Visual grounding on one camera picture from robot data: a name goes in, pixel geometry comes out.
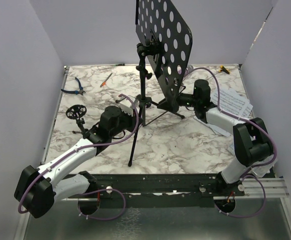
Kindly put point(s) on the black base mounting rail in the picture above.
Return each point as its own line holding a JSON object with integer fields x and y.
{"x": 161, "y": 190}

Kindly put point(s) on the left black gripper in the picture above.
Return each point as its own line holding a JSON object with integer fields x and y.
{"x": 134, "y": 121}

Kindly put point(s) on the purple glitter microphone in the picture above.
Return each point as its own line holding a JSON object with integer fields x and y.
{"x": 188, "y": 70}

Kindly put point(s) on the yellow handled screwdriver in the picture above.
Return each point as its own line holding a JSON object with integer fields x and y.
{"x": 224, "y": 70}

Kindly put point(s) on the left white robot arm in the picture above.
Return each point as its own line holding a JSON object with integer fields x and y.
{"x": 38, "y": 188}

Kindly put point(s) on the black perforated music stand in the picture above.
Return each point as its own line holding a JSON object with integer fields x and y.
{"x": 164, "y": 47}

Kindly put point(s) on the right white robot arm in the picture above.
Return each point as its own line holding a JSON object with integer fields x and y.
{"x": 253, "y": 147}

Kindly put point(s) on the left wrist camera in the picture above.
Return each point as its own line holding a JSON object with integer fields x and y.
{"x": 126, "y": 106}

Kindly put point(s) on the sheet music page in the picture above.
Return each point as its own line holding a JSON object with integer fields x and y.
{"x": 232, "y": 102}
{"x": 212, "y": 115}

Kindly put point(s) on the orange grey pen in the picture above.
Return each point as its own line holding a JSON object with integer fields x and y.
{"x": 105, "y": 81}

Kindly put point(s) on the small black microphone tripod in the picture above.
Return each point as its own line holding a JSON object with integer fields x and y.
{"x": 77, "y": 112}

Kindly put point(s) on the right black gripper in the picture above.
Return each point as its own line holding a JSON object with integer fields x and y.
{"x": 170, "y": 103}

